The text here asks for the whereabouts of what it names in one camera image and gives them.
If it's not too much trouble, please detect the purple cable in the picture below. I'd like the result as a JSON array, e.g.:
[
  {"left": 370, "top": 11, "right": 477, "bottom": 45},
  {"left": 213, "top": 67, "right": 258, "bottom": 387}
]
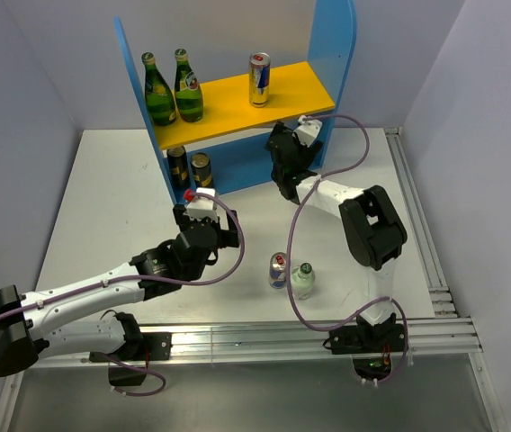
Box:
[
  {"left": 0, "top": 193, "right": 247, "bottom": 397},
  {"left": 285, "top": 113, "right": 410, "bottom": 383}
]

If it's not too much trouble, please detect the green bottle red label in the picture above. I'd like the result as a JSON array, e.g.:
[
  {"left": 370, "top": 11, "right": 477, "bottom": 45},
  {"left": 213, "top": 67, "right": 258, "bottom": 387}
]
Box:
[{"left": 175, "top": 48, "right": 203, "bottom": 122}]

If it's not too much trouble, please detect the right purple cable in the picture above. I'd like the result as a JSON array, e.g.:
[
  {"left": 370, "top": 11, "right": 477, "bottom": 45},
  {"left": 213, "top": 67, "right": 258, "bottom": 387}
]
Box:
[{"left": 285, "top": 113, "right": 410, "bottom": 383}]

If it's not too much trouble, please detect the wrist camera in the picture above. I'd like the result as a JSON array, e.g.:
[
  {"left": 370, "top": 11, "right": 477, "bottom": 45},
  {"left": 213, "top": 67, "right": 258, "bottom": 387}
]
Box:
[
  {"left": 184, "top": 187, "right": 219, "bottom": 222},
  {"left": 294, "top": 115, "right": 323, "bottom": 148}
]

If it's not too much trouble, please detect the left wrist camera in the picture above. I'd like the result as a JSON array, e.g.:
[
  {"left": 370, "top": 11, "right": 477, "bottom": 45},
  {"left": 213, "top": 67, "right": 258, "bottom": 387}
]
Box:
[{"left": 184, "top": 187, "right": 219, "bottom": 222}]

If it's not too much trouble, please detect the aluminium right rail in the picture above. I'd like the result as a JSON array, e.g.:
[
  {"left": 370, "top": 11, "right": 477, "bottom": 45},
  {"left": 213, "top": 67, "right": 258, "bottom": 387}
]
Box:
[{"left": 384, "top": 128, "right": 460, "bottom": 319}]

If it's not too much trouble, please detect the blue and yellow shelf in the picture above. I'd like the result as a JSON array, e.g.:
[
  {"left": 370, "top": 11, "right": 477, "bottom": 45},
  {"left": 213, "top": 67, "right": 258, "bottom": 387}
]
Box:
[{"left": 114, "top": 1, "right": 357, "bottom": 203}]

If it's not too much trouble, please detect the aluminium rail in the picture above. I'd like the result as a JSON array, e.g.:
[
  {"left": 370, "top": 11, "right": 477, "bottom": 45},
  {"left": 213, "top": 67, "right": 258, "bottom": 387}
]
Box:
[
  {"left": 384, "top": 128, "right": 460, "bottom": 319},
  {"left": 10, "top": 317, "right": 484, "bottom": 370}
]

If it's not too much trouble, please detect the black gold can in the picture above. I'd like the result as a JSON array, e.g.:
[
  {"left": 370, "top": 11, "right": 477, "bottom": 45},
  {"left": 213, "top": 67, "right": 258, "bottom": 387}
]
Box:
[
  {"left": 166, "top": 146, "right": 191, "bottom": 189},
  {"left": 190, "top": 152, "right": 214, "bottom": 188}
]

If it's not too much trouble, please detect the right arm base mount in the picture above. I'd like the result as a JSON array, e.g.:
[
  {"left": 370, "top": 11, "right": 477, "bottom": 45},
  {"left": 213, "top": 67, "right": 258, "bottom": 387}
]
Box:
[{"left": 322, "top": 317, "right": 408, "bottom": 382}]

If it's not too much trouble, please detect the red bull can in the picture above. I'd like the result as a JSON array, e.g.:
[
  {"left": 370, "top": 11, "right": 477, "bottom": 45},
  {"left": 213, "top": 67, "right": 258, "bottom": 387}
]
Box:
[
  {"left": 249, "top": 52, "right": 271, "bottom": 106},
  {"left": 268, "top": 252, "right": 287, "bottom": 289}
]

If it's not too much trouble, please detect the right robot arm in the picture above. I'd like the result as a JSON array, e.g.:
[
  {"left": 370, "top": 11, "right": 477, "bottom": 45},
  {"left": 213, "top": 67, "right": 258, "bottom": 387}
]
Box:
[{"left": 264, "top": 114, "right": 408, "bottom": 351}]

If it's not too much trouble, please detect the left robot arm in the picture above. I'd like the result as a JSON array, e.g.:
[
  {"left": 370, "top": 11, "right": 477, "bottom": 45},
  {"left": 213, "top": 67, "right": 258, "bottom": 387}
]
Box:
[{"left": 0, "top": 202, "right": 245, "bottom": 377}]

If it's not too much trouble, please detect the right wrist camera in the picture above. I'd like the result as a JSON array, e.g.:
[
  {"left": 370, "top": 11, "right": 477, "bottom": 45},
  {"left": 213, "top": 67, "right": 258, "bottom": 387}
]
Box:
[{"left": 294, "top": 115, "right": 323, "bottom": 148}]

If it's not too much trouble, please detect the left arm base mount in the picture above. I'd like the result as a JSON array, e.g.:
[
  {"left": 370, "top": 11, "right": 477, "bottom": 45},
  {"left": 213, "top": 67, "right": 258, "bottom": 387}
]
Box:
[{"left": 88, "top": 332, "right": 172, "bottom": 397}]

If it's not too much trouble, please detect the aluminium front rail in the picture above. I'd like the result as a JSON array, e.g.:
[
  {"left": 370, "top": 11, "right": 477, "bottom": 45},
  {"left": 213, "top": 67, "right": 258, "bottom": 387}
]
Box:
[{"left": 10, "top": 317, "right": 484, "bottom": 370}]

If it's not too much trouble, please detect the front clear glass bottle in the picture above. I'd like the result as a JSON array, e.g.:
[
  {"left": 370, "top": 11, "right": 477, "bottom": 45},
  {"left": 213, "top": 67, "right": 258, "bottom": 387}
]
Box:
[{"left": 291, "top": 263, "right": 315, "bottom": 301}]

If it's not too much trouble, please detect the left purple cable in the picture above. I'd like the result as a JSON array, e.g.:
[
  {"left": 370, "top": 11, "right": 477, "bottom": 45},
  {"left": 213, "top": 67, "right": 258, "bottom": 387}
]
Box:
[{"left": 0, "top": 193, "right": 247, "bottom": 397}]

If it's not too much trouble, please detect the green bottle yellow label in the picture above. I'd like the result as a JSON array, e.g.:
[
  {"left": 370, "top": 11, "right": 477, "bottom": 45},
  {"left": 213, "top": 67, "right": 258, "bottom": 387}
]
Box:
[{"left": 141, "top": 52, "right": 176, "bottom": 126}]

